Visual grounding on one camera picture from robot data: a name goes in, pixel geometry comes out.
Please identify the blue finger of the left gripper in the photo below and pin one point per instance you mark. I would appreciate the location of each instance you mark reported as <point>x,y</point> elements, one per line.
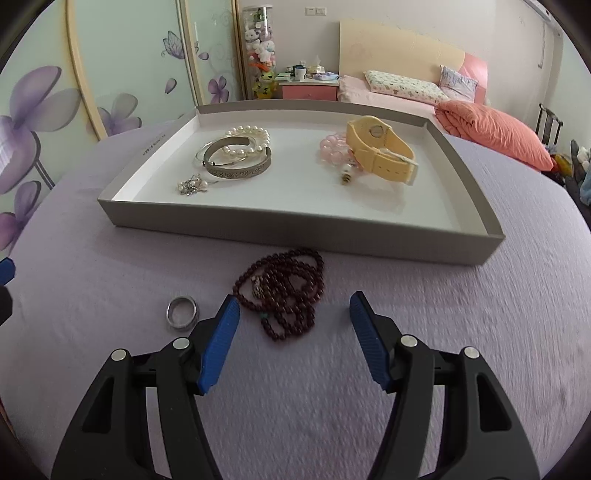
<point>7,271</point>

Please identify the lilac bedspread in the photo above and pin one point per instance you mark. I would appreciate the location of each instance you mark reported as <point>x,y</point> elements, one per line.
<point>308,408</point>

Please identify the floral white pillow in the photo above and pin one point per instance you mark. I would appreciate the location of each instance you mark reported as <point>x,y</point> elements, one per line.
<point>405,87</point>

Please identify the white wall socket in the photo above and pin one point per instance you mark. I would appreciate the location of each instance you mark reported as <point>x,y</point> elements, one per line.
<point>315,11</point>

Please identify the pearl earrings cluster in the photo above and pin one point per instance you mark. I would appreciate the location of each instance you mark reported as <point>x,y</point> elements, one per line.
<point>193,185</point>

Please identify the pink bed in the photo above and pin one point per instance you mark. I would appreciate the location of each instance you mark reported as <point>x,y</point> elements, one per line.
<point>355,90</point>

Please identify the cream yellow wristwatch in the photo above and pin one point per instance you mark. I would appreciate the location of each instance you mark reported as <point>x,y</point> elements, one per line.
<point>379,150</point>

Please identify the small lilac pillow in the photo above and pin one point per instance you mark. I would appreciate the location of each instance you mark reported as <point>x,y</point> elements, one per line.
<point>457,86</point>

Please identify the grey white cardboard tray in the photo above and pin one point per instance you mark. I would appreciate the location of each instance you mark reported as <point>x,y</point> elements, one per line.
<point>442,217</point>

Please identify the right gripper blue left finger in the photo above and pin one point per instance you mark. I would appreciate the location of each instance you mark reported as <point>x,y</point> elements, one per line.
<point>215,341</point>

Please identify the thin silver bangle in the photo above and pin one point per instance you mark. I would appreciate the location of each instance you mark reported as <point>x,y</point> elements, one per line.
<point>226,151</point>

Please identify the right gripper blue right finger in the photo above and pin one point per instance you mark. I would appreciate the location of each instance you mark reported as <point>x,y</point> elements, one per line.
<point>362,316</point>

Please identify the clear tube of plush toys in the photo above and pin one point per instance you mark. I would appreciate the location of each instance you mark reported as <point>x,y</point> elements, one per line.
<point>259,50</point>

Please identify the pink white nightstand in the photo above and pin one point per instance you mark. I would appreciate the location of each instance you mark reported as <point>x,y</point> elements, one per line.
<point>309,90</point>

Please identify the white mug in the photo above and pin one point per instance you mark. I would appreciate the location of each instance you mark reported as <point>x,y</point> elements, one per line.
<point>300,72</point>

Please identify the dark wooden chair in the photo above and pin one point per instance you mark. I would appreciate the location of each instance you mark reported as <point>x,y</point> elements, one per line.
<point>548,126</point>

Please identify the engraved silver cuff bangle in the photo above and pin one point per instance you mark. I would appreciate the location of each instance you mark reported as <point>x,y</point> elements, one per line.
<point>244,170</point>

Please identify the floral sliding wardrobe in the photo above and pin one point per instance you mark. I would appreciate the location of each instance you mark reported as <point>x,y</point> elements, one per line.
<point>74,73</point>

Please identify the cream pink headboard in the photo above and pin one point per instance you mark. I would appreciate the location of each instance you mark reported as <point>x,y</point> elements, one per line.
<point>365,45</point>

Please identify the folded coral duvet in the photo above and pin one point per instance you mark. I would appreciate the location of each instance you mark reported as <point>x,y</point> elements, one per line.
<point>495,130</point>

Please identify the yellow plush toy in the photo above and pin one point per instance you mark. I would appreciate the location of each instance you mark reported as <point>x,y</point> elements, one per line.
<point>265,85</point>

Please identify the blue plush garment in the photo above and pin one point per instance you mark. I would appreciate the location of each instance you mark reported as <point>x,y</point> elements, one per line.
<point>585,189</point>

